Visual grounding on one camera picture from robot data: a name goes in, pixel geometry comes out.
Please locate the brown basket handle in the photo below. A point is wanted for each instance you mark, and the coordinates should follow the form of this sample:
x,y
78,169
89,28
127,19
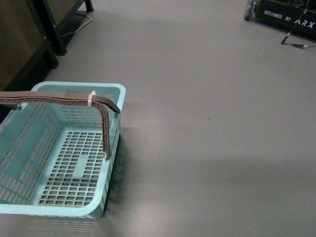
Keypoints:
x,y
66,99

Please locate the white zip tie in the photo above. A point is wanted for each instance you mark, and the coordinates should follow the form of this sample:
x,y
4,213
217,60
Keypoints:
x,y
90,97

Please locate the black shelf frame leg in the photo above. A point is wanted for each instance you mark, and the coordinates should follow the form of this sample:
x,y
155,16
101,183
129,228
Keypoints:
x,y
46,25

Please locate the black robot base with lettering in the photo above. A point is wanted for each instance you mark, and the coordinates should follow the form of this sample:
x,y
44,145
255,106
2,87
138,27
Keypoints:
x,y
299,15

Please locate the teal plastic shopping basket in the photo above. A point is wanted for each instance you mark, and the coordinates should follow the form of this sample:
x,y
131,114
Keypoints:
x,y
51,156

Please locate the grey caster wheel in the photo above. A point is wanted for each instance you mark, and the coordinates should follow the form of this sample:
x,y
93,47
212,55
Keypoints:
x,y
250,9

